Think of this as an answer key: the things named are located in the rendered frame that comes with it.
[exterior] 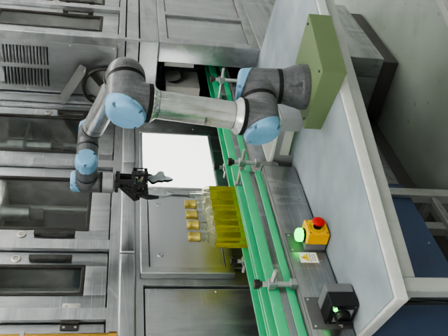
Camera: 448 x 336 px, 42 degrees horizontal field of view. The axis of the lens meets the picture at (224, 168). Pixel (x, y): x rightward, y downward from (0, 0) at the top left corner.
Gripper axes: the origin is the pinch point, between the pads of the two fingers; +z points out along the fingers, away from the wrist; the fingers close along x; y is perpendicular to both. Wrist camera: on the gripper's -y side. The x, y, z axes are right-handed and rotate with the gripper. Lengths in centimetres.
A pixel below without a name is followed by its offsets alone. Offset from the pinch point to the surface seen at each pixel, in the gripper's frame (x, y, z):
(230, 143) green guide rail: 30.4, -13.2, 27.5
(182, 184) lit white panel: 17.2, -25.9, 8.1
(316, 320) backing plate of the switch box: -61, 33, 36
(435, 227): -13, -4, 105
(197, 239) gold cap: -21.9, 2.2, 9.1
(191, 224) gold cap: -15.5, 0.9, 7.2
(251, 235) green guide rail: -23.3, 8.8, 26.6
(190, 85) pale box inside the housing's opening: 92, -49, 17
